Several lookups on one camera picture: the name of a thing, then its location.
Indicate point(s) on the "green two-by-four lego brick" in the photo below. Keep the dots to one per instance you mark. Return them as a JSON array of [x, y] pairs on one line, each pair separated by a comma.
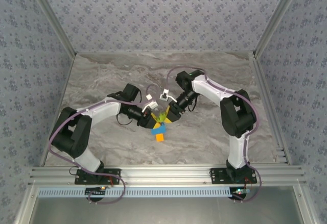
[[160, 119]]

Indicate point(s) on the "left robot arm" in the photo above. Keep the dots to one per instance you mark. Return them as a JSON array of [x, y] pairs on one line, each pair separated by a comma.
[[102, 111]]

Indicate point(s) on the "aluminium frame post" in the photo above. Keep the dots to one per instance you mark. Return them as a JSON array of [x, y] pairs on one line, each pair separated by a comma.
[[274, 20], [55, 20]]

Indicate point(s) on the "aluminium side rail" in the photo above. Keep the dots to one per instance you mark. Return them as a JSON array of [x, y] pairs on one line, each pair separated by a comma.
[[267, 94]]

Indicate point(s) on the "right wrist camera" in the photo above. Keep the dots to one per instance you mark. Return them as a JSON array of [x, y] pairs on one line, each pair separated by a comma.
[[164, 96]]

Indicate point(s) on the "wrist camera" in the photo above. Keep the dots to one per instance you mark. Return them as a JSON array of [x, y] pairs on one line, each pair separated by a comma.
[[150, 105], [164, 96]]

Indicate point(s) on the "orange two-by-two lego brick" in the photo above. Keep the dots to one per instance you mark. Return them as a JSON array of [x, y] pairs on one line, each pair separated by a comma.
[[160, 137]]

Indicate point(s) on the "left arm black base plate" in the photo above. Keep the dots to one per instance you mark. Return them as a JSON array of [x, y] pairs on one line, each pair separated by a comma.
[[106, 180]]

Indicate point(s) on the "aluminium frame leg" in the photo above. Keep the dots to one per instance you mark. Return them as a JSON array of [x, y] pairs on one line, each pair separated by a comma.
[[25, 206], [305, 206]]

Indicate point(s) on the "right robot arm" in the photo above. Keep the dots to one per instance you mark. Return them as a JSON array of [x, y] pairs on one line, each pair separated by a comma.
[[212, 88]]

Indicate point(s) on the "long aluminium frame rail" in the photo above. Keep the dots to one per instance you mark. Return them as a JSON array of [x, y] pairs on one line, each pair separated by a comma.
[[166, 174]]

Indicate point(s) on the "blue two-by-four lego brick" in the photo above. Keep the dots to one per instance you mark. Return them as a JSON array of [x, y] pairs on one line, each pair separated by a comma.
[[158, 130]]

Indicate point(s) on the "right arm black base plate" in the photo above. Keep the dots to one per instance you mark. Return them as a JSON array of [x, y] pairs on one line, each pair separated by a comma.
[[217, 178]]

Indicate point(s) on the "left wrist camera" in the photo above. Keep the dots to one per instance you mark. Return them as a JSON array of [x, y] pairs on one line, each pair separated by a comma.
[[150, 105]]

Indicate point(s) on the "grey metal panel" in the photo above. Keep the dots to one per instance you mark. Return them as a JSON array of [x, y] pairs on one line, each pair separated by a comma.
[[166, 211]]

